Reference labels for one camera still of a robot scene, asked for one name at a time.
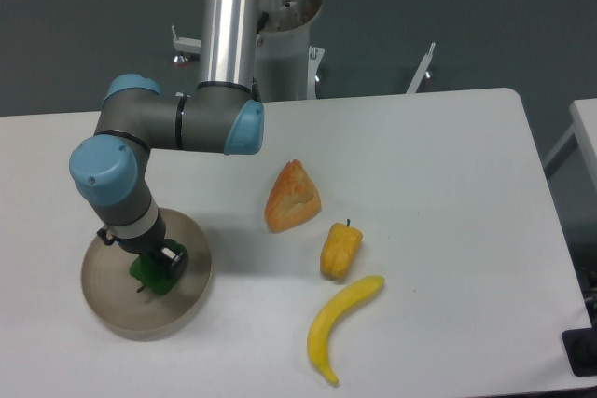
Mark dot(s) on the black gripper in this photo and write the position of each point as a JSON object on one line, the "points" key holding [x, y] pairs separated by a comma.
{"points": [[172, 262]]}

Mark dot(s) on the white side table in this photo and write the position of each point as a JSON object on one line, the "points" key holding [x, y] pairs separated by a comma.
{"points": [[581, 135]]}

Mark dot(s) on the black device at table edge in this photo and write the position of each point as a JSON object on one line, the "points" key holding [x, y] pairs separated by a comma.
{"points": [[580, 347]]}

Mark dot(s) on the orange toy bread slice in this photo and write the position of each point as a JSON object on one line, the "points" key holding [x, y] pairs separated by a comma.
{"points": [[294, 199]]}

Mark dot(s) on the yellow toy banana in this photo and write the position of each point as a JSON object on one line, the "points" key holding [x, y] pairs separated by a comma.
{"points": [[345, 301]]}

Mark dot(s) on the orange toy pepper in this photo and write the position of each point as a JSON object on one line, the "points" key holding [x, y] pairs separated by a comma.
{"points": [[339, 250]]}

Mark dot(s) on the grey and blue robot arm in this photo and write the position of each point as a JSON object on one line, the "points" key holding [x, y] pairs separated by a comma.
{"points": [[222, 116]]}

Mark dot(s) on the beige round plate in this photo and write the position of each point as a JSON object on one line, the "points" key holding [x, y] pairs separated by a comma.
{"points": [[133, 310]]}

